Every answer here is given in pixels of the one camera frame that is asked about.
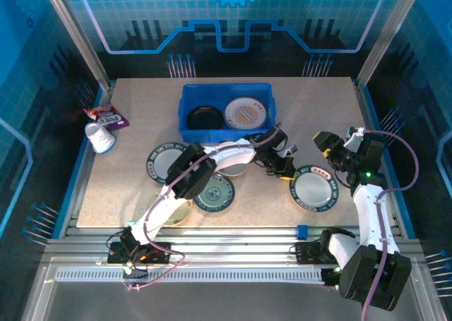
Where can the green rimmed white plate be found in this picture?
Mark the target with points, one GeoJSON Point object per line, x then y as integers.
{"type": "Point", "coordinates": [314, 190]}
{"type": "Point", "coordinates": [162, 162]}

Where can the grey patterned plate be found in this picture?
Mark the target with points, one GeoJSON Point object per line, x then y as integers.
{"type": "Point", "coordinates": [246, 113]}

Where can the glossy black plate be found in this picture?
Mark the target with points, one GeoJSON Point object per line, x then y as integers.
{"type": "Point", "coordinates": [205, 118]}

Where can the cream plate small flowers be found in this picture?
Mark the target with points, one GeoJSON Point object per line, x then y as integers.
{"type": "Point", "coordinates": [184, 213]}

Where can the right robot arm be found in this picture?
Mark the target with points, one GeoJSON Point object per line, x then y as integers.
{"type": "Point", "coordinates": [370, 211]}

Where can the blue plastic bin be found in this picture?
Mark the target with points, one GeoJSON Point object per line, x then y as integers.
{"type": "Point", "coordinates": [212, 135]}

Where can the white plate dark floral sprig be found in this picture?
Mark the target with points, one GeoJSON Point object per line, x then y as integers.
{"type": "Point", "coordinates": [233, 169]}

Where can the blue table edge trim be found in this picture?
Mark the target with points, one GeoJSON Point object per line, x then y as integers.
{"type": "Point", "coordinates": [374, 123]}
{"type": "Point", "coordinates": [82, 151]}

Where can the blue patterned ceramic plate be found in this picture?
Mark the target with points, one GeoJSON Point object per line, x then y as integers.
{"type": "Point", "coordinates": [214, 194]}

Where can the grey metal base panel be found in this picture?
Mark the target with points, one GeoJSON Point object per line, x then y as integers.
{"type": "Point", "coordinates": [226, 303]}

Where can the purple snack packet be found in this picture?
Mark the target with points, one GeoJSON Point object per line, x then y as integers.
{"type": "Point", "coordinates": [111, 118]}

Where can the blue rail clamp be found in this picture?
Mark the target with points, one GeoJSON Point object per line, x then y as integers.
{"type": "Point", "coordinates": [302, 231]}

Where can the aluminium table rail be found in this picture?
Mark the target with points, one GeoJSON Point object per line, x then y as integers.
{"type": "Point", "coordinates": [229, 245]}

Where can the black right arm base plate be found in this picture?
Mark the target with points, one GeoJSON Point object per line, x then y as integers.
{"type": "Point", "coordinates": [307, 254]}

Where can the aluminium frame post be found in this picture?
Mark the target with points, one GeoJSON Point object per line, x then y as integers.
{"type": "Point", "coordinates": [390, 31]}
{"type": "Point", "coordinates": [76, 35]}

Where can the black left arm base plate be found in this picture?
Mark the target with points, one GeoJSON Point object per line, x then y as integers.
{"type": "Point", "coordinates": [159, 255]}

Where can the green rail clamp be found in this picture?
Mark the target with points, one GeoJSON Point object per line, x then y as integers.
{"type": "Point", "coordinates": [130, 223]}

